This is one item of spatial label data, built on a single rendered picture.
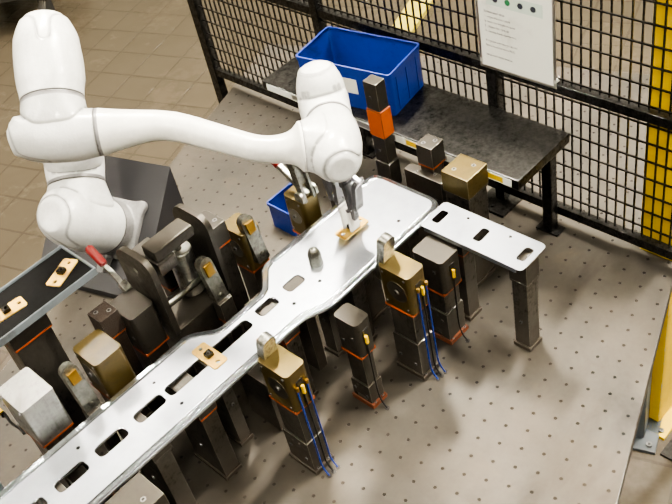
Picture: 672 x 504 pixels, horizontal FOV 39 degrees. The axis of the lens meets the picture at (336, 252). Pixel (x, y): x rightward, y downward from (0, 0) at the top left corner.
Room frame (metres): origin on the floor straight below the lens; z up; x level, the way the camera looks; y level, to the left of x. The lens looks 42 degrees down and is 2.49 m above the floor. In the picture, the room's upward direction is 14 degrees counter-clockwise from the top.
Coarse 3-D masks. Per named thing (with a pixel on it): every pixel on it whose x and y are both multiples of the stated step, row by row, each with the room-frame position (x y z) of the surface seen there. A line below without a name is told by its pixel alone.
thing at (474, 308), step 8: (464, 256) 1.61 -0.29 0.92; (472, 256) 1.63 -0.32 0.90; (464, 264) 1.61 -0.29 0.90; (472, 264) 1.63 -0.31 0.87; (464, 272) 1.61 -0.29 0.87; (472, 272) 1.63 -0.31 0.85; (464, 280) 1.61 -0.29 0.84; (472, 280) 1.62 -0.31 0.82; (464, 288) 1.61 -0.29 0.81; (472, 288) 1.62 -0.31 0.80; (464, 296) 1.62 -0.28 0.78; (472, 296) 1.62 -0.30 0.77; (464, 304) 1.62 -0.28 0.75; (472, 304) 1.62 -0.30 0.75; (464, 312) 1.62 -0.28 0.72; (472, 312) 1.62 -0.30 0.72
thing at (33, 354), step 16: (48, 320) 1.53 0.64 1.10; (16, 336) 1.49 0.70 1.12; (32, 336) 1.50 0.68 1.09; (48, 336) 1.53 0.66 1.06; (16, 352) 1.48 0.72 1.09; (32, 352) 1.50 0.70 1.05; (48, 352) 1.52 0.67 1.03; (64, 352) 1.54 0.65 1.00; (32, 368) 1.49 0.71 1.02; (48, 368) 1.51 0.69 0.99; (64, 384) 1.51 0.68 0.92; (64, 400) 1.50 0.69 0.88; (80, 416) 1.51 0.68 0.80
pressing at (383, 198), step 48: (384, 192) 1.82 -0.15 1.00; (336, 240) 1.68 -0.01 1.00; (336, 288) 1.53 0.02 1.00; (192, 336) 1.48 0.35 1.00; (144, 384) 1.38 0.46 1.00; (192, 384) 1.35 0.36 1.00; (96, 432) 1.28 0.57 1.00; (144, 432) 1.25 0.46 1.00; (48, 480) 1.19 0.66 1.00; (96, 480) 1.16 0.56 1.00
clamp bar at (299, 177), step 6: (288, 168) 1.82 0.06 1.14; (294, 168) 1.80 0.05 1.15; (294, 174) 1.80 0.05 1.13; (300, 174) 1.82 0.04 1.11; (306, 174) 1.82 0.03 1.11; (294, 180) 1.81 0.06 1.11; (300, 180) 1.81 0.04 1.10; (306, 180) 1.82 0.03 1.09; (300, 186) 1.80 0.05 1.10; (306, 186) 1.82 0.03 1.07; (312, 186) 1.81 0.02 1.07; (300, 192) 1.80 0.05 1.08; (312, 192) 1.81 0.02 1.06; (306, 198) 1.79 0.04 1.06
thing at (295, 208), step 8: (288, 192) 1.84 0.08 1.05; (288, 200) 1.82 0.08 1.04; (312, 200) 1.81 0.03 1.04; (288, 208) 1.83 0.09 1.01; (296, 208) 1.81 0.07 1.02; (304, 208) 1.79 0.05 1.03; (312, 208) 1.80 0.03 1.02; (296, 216) 1.81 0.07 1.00; (304, 216) 1.79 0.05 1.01; (312, 216) 1.80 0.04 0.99; (320, 216) 1.81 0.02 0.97; (296, 224) 1.82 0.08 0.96; (304, 224) 1.79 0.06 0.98; (296, 232) 1.83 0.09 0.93
